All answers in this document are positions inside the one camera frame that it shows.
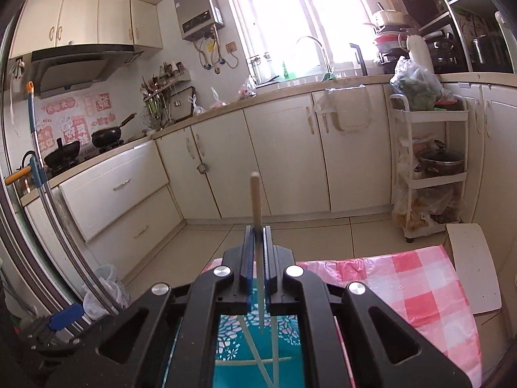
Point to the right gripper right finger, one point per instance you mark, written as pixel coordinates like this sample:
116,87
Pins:
349,336

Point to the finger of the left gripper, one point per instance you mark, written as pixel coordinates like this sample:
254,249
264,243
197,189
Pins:
66,317

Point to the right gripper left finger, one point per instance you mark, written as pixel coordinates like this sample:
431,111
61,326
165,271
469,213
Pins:
168,336

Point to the teal perforated plastic basket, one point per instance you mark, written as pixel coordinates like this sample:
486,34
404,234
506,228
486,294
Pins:
231,345

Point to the red white checkered tablecloth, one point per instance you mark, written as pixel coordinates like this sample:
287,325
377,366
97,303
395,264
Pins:
423,287

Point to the white board leaning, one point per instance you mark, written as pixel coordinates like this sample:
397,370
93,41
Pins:
474,266

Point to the black wok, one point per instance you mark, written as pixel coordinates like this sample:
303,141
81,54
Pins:
63,155

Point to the white rolling shelf cart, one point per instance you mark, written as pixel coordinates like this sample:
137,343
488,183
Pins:
424,206

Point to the black frying pan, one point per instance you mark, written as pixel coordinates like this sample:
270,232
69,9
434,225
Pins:
111,135

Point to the steel pot on cart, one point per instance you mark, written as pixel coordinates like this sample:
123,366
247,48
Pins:
437,160

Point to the black range hood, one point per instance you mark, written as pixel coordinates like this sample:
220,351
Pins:
58,70

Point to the green vegetables plastic bag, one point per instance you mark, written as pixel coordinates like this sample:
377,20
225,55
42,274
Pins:
421,87

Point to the black faucet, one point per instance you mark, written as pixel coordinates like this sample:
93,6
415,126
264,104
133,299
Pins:
360,59

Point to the white thermos jug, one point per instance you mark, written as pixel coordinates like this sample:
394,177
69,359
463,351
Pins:
419,54

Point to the steel kettle orange handle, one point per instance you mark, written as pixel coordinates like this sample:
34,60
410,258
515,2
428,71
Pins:
22,179

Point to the blue handled mop pole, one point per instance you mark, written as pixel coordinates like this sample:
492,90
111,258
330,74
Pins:
60,229

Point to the utensil rack on wall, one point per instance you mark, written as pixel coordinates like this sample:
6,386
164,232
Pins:
168,97

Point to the grey wall water heater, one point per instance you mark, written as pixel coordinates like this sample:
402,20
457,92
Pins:
196,18

